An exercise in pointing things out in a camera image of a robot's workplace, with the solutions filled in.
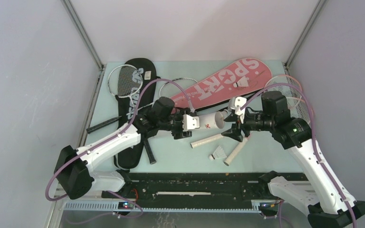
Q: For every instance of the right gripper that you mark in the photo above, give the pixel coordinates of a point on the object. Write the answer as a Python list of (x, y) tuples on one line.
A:
[(234, 132)]

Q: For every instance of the black racket bag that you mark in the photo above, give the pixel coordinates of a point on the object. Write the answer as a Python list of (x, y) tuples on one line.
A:
[(130, 157)]

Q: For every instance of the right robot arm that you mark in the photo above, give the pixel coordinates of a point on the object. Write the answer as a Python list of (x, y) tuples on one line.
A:
[(330, 205)]

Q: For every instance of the aluminium frame post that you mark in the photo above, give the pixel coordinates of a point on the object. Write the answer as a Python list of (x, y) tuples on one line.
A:
[(305, 32), (74, 17)]

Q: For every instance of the pink racket upper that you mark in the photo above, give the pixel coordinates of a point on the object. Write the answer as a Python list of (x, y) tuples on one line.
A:
[(285, 84)]

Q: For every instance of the pink sport racket bag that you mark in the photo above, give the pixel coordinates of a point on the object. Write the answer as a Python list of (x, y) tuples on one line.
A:
[(216, 79)]

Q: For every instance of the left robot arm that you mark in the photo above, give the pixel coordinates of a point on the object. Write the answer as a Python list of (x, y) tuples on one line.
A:
[(76, 169)]

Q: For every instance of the pink racket lower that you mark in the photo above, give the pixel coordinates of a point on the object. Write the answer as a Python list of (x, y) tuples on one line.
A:
[(295, 107)]

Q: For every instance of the white racket under pink bag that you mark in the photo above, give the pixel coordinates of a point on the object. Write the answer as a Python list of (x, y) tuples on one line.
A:
[(167, 90)]

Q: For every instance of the right aluminium frame post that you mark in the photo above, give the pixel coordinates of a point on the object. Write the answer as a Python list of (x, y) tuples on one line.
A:
[(305, 32)]

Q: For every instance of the left aluminium frame post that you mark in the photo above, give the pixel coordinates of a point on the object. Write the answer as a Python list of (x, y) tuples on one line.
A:
[(74, 17)]

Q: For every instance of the white shuttlecock tube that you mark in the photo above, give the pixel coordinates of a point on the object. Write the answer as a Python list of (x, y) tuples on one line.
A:
[(211, 121)]

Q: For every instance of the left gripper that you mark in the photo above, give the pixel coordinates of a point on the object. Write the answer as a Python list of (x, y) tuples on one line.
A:
[(180, 133)]

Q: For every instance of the shuttlecock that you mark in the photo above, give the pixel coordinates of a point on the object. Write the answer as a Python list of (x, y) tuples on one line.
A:
[(243, 82), (219, 153)]

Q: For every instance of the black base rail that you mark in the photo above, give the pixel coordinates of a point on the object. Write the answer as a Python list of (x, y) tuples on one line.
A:
[(197, 190)]

